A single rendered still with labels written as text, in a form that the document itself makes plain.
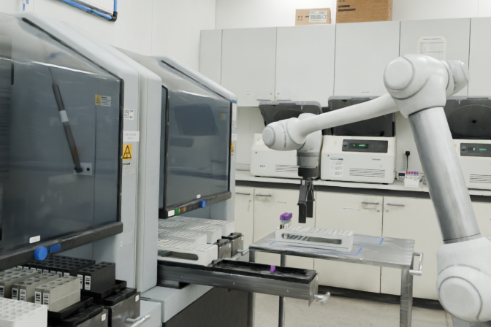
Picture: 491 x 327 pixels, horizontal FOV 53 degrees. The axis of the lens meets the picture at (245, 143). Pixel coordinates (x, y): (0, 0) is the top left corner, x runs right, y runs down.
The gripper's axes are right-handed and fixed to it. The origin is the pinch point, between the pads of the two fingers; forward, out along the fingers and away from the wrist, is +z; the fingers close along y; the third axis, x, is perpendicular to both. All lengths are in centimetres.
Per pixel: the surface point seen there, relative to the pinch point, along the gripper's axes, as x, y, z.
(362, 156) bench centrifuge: -4, 190, -18
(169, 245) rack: 39, -42, 6
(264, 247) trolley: 13.6, -11.7, 11.1
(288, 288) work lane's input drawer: -4.5, -46.2, 14.5
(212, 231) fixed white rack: 34.7, -13.3, 6.5
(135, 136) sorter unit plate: 40, -63, -31
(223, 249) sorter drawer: 30.8, -10.9, 13.6
